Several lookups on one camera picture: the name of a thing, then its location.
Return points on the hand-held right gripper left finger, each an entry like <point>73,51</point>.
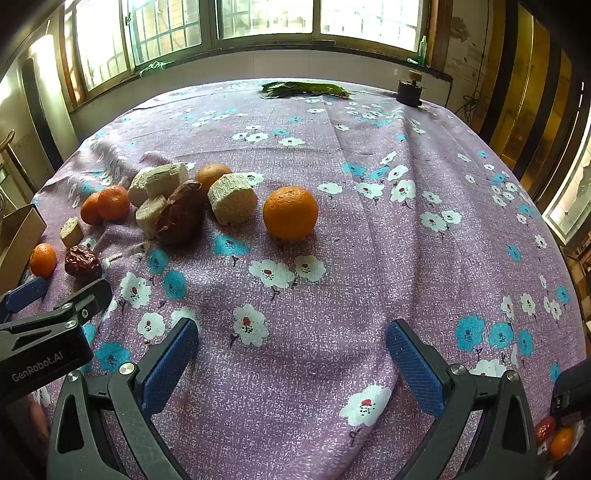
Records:
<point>170,367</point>

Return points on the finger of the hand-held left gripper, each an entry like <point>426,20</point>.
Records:
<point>92,297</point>
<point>25,295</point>

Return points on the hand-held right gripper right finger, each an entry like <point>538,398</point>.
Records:
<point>413,369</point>

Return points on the small red date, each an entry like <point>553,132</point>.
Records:
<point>83,262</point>

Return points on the small orange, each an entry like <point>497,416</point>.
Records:
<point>561,444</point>
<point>43,260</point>
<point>88,210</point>

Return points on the cardboard box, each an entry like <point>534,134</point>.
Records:
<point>18,249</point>

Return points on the small peeled sugarcane piece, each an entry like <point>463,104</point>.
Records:
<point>71,232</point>

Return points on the large red date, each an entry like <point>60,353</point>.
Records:
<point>181,216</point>

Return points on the large orange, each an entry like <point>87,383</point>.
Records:
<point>291,213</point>

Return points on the person's left forearm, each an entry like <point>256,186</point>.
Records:
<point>34,415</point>

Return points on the purple floral tablecloth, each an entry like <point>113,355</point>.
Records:
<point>323,300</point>

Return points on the green cloth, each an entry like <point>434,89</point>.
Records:
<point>154,68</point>

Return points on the black cylindrical jar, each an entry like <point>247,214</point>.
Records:
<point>410,92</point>

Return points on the green leaves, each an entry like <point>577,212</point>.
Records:
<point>300,90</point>

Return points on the yellow wooden cabinet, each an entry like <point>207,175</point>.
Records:
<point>517,92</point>

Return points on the green bottle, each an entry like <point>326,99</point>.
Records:
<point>422,50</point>

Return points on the window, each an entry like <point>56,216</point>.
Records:
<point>263,18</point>

